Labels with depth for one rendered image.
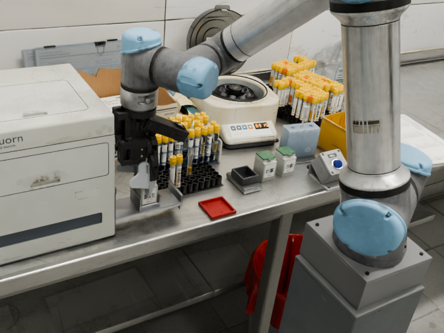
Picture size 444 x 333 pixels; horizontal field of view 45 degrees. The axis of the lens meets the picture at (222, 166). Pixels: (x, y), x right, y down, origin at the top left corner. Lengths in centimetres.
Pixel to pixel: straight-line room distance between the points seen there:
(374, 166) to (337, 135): 71
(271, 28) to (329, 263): 49
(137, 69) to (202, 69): 13
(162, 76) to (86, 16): 69
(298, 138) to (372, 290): 56
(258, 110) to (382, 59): 81
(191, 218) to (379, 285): 45
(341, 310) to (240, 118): 68
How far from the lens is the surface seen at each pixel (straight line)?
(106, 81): 168
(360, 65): 84
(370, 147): 87
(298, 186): 145
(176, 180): 132
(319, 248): 116
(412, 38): 255
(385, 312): 120
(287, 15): 101
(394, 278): 115
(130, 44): 103
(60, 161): 106
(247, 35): 104
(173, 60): 100
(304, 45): 212
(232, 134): 156
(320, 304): 120
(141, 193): 120
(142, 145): 112
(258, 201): 136
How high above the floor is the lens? 164
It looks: 31 degrees down
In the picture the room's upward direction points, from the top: 7 degrees clockwise
